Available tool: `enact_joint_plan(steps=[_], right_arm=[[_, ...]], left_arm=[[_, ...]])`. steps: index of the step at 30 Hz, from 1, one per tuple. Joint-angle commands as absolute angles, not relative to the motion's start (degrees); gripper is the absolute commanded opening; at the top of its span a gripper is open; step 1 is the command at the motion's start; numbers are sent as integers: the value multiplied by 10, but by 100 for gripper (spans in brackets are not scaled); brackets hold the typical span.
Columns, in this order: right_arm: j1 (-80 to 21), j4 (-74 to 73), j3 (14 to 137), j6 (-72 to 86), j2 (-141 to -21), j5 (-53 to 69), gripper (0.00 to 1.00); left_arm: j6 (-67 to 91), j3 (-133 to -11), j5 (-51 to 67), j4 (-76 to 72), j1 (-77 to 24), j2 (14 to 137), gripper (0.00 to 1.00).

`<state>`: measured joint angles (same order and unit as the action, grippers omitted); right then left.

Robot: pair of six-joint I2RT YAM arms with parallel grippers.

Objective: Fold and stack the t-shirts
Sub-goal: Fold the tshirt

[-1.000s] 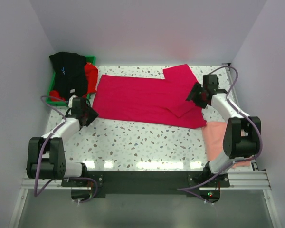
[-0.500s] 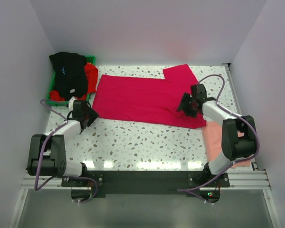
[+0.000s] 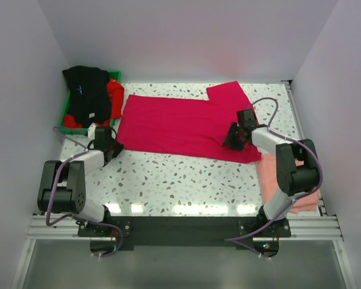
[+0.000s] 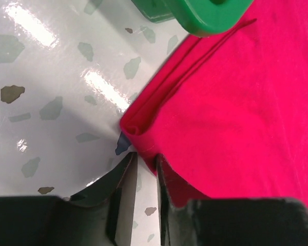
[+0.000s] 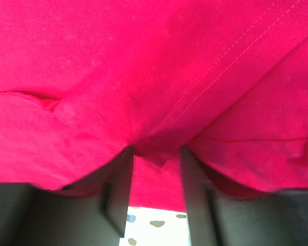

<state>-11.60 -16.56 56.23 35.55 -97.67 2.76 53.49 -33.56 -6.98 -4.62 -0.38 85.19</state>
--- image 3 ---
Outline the red t shirt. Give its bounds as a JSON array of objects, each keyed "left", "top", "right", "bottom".
[{"left": 62, "top": 79, "right": 125, "bottom": 130}]

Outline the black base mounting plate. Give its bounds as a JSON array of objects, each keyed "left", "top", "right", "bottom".
[{"left": 77, "top": 216, "right": 291, "bottom": 256}]

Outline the green plastic bin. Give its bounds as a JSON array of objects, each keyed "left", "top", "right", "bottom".
[{"left": 59, "top": 66, "right": 125, "bottom": 135}]

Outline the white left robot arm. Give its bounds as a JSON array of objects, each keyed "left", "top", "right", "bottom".
[{"left": 37, "top": 126, "right": 124, "bottom": 236}]

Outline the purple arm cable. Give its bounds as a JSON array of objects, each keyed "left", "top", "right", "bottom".
[
  {"left": 45, "top": 126, "right": 126, "bottom": 258},
  {"left": 224, "top": 98, "right": 324, "bottom": 256}
]

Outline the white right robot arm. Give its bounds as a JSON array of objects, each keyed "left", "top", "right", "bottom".
[{"left": 223, "top": 108, "right": 323, "bottom": 237}]

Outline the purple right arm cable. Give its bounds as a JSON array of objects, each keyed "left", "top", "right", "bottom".
[{"left": 224, "top": 98, "right": 324, "bottom": 256}]

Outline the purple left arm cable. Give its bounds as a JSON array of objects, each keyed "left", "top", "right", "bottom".
[{"left": 45, "top": 126, "right": 126, "bottom": 258}]

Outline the magenta t shirt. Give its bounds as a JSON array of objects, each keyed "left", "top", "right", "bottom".
[{"left": 117, "top": 81, "right": 262, "bottom": 164}]

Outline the aluminium table frame rail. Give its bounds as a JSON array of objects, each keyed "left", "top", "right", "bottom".
[{"left": 281, "top": 79, "right": 357, "bottom": 289}]

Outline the folded peach t shirt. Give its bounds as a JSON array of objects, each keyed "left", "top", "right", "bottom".
[{"left": 256, "top": 154, "right": 319, "bottom": 214}]

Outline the black t shirt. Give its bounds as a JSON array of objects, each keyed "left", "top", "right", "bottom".
[{"left": 62, "top": 66, "right": 112, "bottom": 128}]

